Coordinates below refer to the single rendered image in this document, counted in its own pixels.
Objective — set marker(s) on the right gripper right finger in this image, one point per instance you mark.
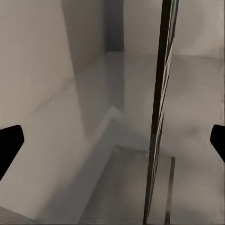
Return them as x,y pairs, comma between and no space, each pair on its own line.
217,139

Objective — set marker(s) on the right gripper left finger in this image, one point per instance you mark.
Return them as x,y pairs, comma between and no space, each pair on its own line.
11,140

